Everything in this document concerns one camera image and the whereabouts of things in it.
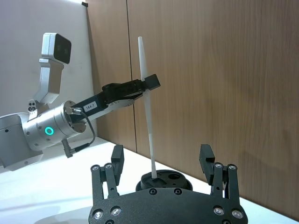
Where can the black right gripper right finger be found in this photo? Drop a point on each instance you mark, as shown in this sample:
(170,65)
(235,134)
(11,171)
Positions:
(206,161)

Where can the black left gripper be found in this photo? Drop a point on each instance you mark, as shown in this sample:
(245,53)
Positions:
(90,108)

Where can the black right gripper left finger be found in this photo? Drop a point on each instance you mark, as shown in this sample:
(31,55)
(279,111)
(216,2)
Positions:
(117,161)

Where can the long white plastic blade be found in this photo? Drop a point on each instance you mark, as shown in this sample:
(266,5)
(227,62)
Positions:
(146,109)

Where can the black round base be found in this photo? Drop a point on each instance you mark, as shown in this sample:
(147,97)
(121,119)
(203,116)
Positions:
(171,178)

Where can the small black wall clip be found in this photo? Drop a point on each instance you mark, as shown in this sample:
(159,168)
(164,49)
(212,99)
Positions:
(84,3)

